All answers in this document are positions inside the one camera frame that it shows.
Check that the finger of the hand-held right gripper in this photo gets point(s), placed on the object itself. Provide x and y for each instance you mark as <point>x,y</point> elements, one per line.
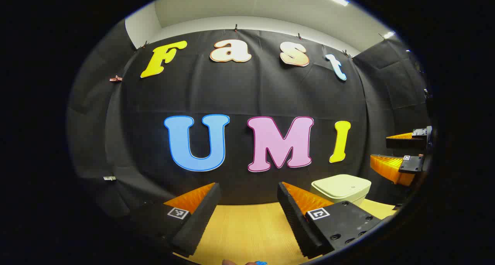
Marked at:
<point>412,164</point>
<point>406,143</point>

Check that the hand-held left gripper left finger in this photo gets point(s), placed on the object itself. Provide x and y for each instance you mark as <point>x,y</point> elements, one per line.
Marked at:
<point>201,218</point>

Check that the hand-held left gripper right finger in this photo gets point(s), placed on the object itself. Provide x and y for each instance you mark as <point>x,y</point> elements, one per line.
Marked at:
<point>296,222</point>

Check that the green desktop garbage bin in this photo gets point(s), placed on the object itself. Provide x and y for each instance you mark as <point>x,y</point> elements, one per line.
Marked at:
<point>340,187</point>

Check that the wooden desktop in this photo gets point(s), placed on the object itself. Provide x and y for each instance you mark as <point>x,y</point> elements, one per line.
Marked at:
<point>247,230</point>

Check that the black backdrop cloth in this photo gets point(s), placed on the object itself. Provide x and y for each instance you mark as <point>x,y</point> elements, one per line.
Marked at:
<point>251,94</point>

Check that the red cloth clip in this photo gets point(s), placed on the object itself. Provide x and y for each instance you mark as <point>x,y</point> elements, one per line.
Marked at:
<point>115,79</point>

